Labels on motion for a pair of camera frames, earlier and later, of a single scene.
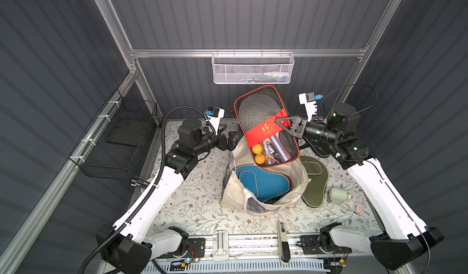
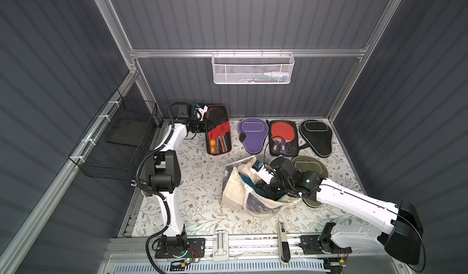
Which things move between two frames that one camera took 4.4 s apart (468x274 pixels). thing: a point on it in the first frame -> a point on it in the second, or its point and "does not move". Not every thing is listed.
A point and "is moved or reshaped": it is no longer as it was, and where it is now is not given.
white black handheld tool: x=284 y=247 does not move
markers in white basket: x=269 y=77 does not move
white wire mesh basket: x=252 y=67 does not move
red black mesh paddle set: x=269 y=143 is moved or reshaped
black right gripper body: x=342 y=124 -> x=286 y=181
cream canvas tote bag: x=235 y=196 is moved or reshaped
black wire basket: x=111 y=146 does not move
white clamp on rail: x=220 y=245 does not move
